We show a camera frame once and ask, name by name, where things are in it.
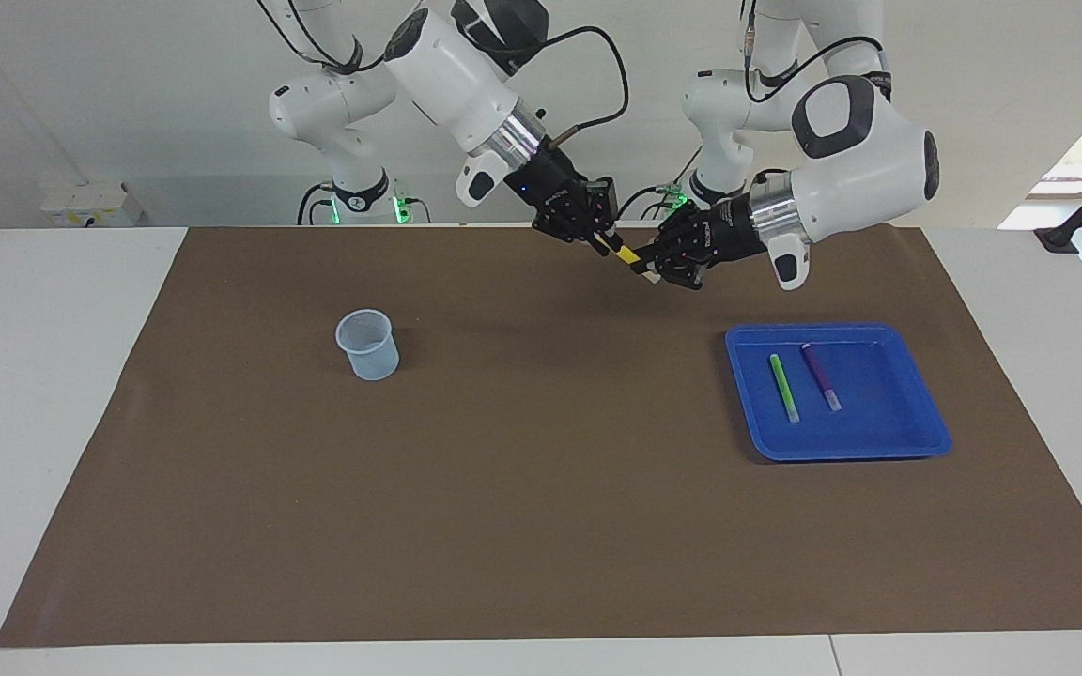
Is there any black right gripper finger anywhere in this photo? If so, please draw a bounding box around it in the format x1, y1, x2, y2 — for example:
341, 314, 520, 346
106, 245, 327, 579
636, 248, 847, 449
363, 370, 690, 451
534, 218, 610, 254
590, 177, 619, 247

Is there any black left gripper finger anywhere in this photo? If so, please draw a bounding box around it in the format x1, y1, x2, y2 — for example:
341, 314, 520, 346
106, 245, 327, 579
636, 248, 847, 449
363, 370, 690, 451
640, 258, 703, 290
644, 207, 703, 256

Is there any yellow pen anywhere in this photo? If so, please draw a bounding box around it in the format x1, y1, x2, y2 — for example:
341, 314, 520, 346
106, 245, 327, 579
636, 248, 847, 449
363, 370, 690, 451
597, 235, 662, 284

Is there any green pen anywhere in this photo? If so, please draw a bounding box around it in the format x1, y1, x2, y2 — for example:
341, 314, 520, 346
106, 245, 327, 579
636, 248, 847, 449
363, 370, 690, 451
768, 353, 801, 423

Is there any purple pen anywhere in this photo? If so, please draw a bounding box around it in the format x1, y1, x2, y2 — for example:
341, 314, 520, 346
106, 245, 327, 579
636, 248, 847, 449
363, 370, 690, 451
801, 344, 842, 412

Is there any translucent plastic cup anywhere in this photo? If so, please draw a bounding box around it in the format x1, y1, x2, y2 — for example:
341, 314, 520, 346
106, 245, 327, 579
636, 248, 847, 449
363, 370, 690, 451
334, 309, 401, 382

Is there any blue plastic tray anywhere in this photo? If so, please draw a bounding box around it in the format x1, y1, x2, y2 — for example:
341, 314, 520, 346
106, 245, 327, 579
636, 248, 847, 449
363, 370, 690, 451
724, 323, 953, 463

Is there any brown table mat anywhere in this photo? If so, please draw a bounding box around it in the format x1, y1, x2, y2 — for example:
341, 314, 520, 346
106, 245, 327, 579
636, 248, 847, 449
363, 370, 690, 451
0, 225, 1082, 649

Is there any black base cable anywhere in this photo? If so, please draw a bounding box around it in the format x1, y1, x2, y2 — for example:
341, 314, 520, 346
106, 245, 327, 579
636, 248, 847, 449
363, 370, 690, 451
616, 146, 703, 223
297, 183, 335, 226

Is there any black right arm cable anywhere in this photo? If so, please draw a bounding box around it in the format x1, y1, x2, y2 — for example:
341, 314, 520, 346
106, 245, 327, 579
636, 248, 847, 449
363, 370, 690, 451
503, 26, 631, 156

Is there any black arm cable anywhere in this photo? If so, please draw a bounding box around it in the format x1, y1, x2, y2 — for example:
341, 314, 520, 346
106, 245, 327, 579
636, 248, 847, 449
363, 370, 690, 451
743, 0, 885, 104
503, 26, 631, 156

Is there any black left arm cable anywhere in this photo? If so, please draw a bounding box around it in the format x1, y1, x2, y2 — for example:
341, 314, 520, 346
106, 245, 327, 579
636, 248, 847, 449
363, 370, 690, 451
743, 0, 885, 104

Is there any white wall box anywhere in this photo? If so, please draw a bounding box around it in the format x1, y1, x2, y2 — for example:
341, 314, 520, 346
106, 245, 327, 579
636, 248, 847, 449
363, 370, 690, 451
41, 183, 143, 228

